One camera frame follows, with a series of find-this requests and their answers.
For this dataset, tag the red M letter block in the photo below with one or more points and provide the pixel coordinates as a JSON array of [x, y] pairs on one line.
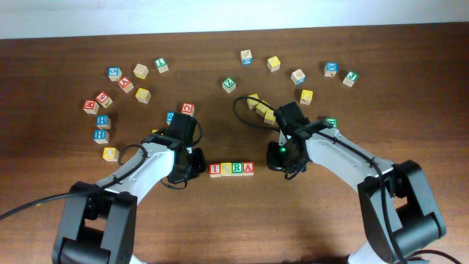
[[91, 107]]

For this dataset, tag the red A letter block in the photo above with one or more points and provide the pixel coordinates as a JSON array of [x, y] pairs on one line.
[[248, 169]]

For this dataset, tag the green R block right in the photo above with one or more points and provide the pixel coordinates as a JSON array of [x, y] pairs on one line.
[[332, 121]]

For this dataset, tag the green Z letter block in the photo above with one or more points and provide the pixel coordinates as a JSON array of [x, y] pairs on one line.
[[229, 85]]

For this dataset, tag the red Q letter block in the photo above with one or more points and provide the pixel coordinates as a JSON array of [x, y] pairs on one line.
[[188, 108]]

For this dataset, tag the yellow E letter block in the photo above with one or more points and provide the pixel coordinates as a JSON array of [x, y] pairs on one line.
[[270, 117]]

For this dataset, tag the blue H letter block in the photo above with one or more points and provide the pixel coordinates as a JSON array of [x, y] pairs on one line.
[[101, 136]]

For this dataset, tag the blue 5 number block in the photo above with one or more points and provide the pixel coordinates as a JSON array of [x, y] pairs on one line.
[[114, 73]]

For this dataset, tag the green L letter block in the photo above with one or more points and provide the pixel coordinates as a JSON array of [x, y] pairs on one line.
[[161, 65]]

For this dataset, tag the yellow S letter block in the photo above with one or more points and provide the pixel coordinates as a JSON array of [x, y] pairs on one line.
[[252, 101]]

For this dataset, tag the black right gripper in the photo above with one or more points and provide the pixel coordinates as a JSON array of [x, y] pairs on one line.
[[273, 161]]

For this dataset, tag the yellow block top centre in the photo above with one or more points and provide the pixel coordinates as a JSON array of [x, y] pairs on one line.
[[273, 63]]

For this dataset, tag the blue sided wood block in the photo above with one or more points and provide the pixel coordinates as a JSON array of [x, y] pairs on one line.
[[246, 57]]

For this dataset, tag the green J letter block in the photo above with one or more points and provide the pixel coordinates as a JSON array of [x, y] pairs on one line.
[[350, 78]]

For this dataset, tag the yellow G letter block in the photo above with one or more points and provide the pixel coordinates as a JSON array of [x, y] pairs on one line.
[[143, 95]]

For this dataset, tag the yellow C letter block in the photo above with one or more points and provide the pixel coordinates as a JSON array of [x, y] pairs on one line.
[[226, 169]]

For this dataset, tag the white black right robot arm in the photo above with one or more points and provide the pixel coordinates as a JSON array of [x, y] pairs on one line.
[[399, 211]]

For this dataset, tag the wood block blue D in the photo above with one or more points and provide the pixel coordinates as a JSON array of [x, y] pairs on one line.
[[298, 77]]

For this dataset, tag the green R letter block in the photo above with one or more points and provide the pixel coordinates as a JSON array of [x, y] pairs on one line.
[[237, 169]]

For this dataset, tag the yellow block right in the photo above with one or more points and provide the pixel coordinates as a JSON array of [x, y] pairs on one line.
[[306, 97]]

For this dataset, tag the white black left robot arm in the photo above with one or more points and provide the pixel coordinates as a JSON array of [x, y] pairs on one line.
[[99, 220]]

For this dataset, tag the blue P letter block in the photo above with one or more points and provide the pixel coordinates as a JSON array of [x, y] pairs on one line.
[[169, 117]]

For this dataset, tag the yellow D letter block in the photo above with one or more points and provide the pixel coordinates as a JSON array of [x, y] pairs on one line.
[[110, 154]]

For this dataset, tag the blue H block upper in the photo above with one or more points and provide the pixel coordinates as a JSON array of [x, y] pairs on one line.
[[103, 122]]

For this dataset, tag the plain wood yellow block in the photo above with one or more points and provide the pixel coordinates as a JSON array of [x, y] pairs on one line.
[[141, 71]]

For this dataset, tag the red A block upper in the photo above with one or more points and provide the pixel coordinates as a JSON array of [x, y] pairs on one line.
[[125, 84]]

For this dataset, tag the yellow M letter block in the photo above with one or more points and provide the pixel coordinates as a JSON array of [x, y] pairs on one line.
[[262, 108]]

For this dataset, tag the blue K letter block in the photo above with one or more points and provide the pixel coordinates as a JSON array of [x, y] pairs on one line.
[[331, 69]]

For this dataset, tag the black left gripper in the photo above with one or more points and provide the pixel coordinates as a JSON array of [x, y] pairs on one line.
[[200, 166]]

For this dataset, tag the red 6 number block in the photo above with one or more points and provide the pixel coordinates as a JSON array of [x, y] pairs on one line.
[[104, 99]]

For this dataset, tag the red I letter block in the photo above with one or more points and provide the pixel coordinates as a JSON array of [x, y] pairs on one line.
[[215, 170]]

